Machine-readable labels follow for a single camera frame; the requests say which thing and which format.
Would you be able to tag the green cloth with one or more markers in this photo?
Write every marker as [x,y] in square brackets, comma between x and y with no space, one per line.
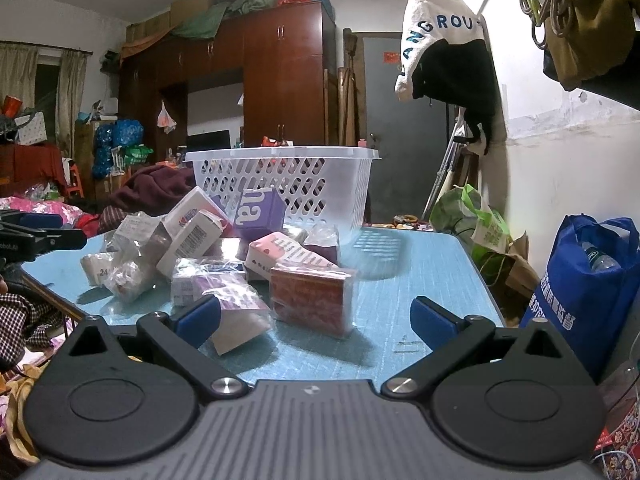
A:
[220,15]

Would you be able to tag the white hoodie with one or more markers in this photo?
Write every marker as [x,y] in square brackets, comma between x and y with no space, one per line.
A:
[435,15]

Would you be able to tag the red cloth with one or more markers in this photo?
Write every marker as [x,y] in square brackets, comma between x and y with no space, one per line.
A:
[30,165]

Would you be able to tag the purple box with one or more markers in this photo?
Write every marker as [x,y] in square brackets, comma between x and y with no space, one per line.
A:
[260,212]

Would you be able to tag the small purple pack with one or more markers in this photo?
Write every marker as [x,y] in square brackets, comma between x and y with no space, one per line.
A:
[322,245]

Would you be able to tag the red box in clear wrap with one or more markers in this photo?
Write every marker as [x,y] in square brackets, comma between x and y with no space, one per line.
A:
[310,297]

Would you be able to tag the grey door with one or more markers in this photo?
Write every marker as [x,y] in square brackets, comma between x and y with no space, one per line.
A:
[395,150]

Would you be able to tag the white plastic basket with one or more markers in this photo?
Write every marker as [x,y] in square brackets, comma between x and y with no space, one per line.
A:
[280,152]

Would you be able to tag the black monitor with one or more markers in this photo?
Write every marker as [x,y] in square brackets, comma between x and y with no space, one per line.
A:
[207,141]

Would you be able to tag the white tissue pack with barcode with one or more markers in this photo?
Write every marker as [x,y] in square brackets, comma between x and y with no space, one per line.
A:
[187,245]

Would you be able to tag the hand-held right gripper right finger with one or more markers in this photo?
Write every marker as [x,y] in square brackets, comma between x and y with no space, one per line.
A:
[432,320]

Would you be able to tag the brown wooden wardrobe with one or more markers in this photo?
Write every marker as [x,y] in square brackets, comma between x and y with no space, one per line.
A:
[280,75]

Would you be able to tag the wooden planks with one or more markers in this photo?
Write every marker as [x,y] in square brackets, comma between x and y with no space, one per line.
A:
[347,110]

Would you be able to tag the blue plastic bags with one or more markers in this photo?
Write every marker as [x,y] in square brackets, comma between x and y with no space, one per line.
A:
[117,140]

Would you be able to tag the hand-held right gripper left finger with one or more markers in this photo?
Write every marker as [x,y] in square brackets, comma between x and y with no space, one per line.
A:
[197,322]

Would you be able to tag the plastic bottle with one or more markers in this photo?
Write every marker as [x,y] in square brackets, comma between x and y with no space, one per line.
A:
[600,260]

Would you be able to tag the purple tissue pack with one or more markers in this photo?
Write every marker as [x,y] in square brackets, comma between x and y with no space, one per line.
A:
[240,317]
[200,280]

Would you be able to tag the maroon cloth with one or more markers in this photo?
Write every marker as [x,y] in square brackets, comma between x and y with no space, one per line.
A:
[150,190]

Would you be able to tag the pink carton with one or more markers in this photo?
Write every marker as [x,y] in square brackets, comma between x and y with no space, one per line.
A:
[285,252]

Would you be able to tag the brown paper bag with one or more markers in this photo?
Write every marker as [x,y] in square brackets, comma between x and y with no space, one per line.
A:
[520,270]

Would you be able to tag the cardboard boxes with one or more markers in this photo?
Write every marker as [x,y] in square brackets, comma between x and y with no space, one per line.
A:
[165,15]

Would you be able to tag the black garment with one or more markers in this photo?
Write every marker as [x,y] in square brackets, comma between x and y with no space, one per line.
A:
[460,75]

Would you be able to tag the clear wrapped pack white label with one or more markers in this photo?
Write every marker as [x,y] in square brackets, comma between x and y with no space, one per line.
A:
[137,232]

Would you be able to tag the red cup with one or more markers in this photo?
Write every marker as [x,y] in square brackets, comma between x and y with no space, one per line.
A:
[11,105]

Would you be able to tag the metal crutches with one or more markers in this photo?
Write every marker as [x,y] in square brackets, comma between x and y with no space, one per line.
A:
[442,180]

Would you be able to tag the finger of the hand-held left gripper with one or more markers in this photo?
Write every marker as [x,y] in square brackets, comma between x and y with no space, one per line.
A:
[42,220]
[55,240]

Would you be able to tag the beige curtain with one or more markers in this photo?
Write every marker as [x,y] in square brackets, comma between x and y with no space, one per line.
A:
[70,95]

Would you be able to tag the green bag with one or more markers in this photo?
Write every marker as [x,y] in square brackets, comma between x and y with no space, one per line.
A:
[460,215]

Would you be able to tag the plaid cloth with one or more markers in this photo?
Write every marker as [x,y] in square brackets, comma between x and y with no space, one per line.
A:
[25,320]

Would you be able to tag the pink blanket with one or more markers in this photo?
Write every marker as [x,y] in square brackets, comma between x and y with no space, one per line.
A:
[45,210]

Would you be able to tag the olive bag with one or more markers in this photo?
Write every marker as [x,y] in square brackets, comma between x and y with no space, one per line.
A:
[590,25]

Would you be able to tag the blue tote bag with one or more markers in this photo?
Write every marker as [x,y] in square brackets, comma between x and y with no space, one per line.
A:
[565,310]

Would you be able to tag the white paper roll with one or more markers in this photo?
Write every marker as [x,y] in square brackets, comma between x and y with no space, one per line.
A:
[95,270]

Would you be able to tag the small white orange plastic bag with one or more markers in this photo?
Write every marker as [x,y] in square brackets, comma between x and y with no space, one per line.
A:
[166,119]

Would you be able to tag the white tissue pack red logo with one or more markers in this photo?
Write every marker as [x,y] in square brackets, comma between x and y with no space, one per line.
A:
[192,207]

